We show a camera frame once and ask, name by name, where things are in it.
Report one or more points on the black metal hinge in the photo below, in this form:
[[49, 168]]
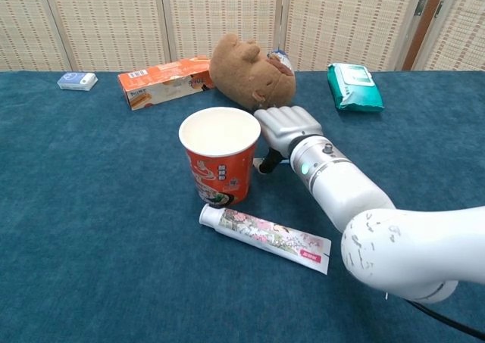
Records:
[[439, 9], [419, 7]]

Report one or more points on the woven folding screen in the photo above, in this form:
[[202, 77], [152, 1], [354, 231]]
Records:
[[113, 17], [462, 36]]

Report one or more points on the brown capybara plush toy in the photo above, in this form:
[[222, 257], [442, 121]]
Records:
[[246, 78]]

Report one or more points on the small blue white box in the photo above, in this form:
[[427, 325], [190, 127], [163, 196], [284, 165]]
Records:
[[76, 81]]

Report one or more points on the floral white toothpaste tube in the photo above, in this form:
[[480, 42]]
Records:
[[265, 235]]

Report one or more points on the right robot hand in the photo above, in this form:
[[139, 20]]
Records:
[[288, 125]]

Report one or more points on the orange biscuit carton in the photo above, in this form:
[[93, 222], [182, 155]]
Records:
[[163, 82]]

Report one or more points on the green wet wipes pack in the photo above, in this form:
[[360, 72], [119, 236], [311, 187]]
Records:
[[356, 93]]

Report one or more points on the brown wooden post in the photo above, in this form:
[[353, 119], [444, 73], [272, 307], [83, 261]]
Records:
[[420, 28]]

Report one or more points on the blue table cloth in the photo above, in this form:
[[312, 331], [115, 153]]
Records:
[[76, 263]]

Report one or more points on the orange paper noodle cup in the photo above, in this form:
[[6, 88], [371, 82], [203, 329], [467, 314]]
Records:
[[227, 176]]

